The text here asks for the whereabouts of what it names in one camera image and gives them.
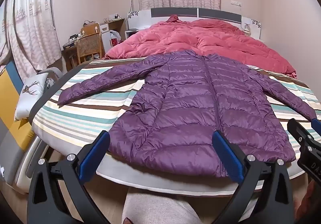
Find red quilt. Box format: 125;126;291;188
104;15;297;78

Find patterned side curtain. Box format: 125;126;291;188
0;0;63;81

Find dark low table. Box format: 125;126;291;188
61;43;78;69

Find wicker chair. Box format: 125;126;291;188
75;32;104;62

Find wooden desk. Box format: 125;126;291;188
97;18;126;44

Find striped bed sheet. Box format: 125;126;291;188
29;58;321;195

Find white plastic bag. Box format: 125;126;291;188
109;30;122;47

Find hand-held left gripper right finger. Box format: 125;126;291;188
212;131;293;224

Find purple down jacket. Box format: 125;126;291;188
58;49;317;178

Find white grey headboard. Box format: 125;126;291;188
127;7;261;40

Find person's leg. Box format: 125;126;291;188
122;187;198;224

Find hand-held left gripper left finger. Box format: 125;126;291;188
27;131;111;224

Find deer print pillow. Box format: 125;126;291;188
14;72;49;122

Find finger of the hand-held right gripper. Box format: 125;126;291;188
312;118;321;138
287;118;314;150

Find person's right hand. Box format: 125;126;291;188
296;181;321;224

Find yellow blue grey furniture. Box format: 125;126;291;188
0;59;36;179

